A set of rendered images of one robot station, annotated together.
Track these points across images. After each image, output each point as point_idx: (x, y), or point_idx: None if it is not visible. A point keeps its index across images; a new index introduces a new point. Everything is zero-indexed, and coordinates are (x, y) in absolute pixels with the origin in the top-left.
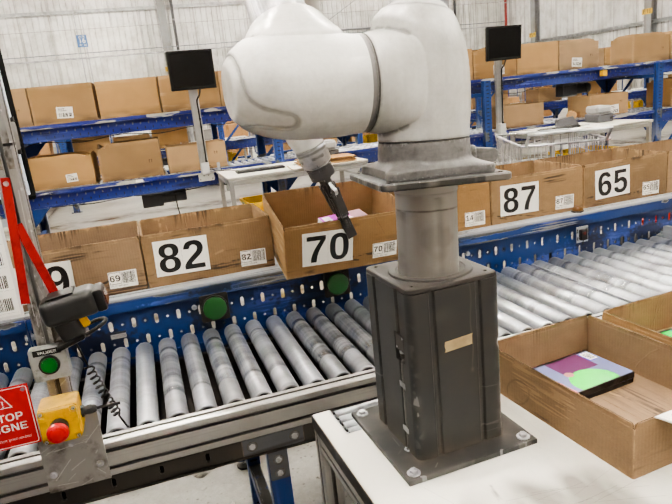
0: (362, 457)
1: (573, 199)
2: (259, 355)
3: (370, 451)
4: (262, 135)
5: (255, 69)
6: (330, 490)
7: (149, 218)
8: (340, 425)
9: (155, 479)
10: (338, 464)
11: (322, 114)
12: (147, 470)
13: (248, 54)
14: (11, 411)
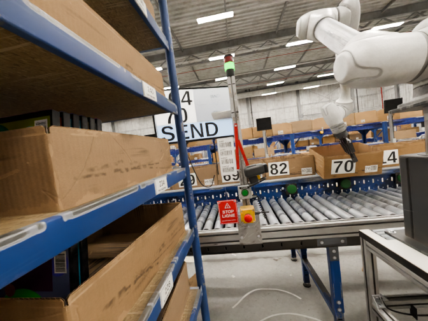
0: (405, 251)
1: None
2: (314, 207)
3: (409, 249)
4: (355, 85)
5: (360, 50)
6: (370, 269)
7: (263, 158)
8: (379, 235)
9: (279, 248)
10: (386, 253)
11: (395, 67)
12: (276, 243)
13: (355, 46)
14: (230, 209)
